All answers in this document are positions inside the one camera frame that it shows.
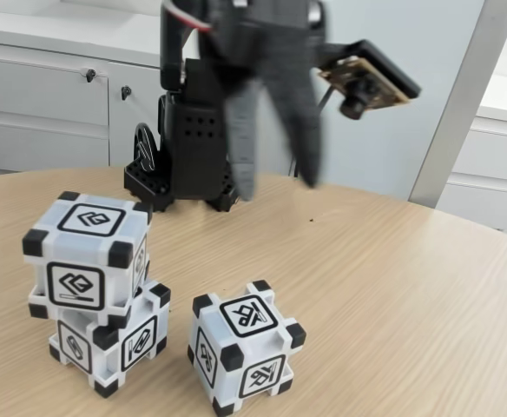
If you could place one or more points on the black disc with white lines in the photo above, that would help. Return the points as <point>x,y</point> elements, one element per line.
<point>144,147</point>

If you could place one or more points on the camera board on black mount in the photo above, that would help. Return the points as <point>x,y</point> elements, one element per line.
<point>366,74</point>

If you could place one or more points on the white cube with bolt symbol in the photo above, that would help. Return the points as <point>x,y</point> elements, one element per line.
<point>138,343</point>

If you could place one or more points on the white low cabinet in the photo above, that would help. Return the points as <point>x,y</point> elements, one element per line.
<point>496,152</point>

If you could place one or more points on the white cabinet with drawers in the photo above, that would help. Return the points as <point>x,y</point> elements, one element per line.
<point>41,108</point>

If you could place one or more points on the grey metal frame post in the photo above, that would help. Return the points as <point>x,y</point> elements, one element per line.
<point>465,100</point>

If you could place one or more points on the white cube with XR symbol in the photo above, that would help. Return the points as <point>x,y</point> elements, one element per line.
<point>247,319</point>

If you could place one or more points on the white cube with diamond symbol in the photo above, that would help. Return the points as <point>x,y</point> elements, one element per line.
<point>90,219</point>

